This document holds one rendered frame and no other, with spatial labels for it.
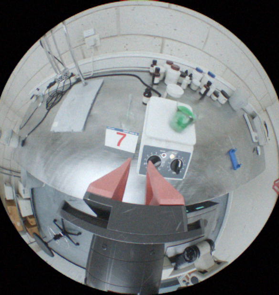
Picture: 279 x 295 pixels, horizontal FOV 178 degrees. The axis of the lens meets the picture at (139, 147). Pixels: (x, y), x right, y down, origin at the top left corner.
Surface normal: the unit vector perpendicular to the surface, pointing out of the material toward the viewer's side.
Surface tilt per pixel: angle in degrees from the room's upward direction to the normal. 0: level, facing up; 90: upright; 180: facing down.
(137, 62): 90
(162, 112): 0
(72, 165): 0
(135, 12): 90
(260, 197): 90
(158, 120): 0
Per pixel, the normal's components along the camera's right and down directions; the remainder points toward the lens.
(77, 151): 0.04, -0.29
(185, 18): -0.05, 0.96
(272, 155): -1.00, -0.06
